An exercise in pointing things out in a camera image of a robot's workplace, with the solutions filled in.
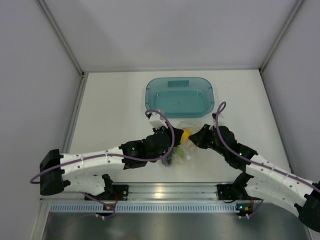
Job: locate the clear dotted zip bag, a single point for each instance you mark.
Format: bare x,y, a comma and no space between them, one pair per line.
189,148

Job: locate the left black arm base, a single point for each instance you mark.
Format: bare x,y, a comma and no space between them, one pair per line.
118,192

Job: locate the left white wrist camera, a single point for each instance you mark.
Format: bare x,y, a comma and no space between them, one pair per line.
156,120

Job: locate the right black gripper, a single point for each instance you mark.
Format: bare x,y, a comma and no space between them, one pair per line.
198,138

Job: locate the yellow fake food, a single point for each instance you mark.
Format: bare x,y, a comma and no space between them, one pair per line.
185,136

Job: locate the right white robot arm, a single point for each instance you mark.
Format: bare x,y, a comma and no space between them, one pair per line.
262,179

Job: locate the teal plastic bin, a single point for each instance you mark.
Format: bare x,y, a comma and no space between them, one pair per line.
180,97

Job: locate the aluminium mounting rail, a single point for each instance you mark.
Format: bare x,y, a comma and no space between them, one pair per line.
197,191

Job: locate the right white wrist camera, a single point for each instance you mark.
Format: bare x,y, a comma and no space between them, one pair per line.
218,119

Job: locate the slotted cable duct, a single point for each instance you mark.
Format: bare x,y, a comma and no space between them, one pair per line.
135,207

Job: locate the dark blue fake food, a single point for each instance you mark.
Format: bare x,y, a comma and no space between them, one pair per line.
168,160

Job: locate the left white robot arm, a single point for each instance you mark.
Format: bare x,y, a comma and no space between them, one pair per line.
90,173

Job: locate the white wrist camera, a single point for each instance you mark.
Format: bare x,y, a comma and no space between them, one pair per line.
218,119
156,120

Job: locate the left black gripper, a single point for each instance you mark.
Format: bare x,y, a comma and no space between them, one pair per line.
178,134

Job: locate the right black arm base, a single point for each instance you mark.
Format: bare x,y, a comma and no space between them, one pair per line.
228,192

